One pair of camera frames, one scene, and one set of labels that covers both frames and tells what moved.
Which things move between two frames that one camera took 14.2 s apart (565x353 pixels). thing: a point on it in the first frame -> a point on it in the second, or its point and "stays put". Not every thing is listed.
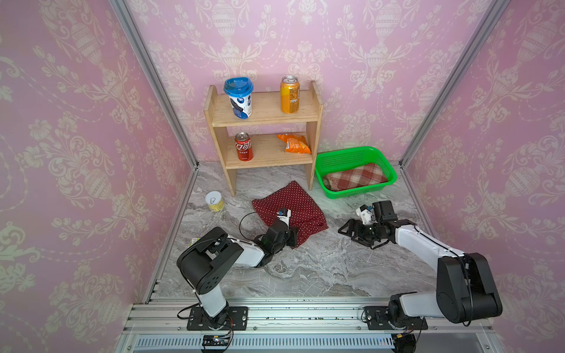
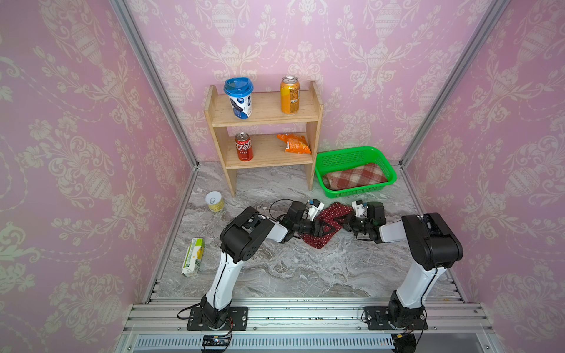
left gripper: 293,236 -> 318,232
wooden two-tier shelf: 267,149 stays put
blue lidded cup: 239,91 stays put
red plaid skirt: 359,176 stays put
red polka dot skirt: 305,213 -> 330,212
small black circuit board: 214,340 stays put
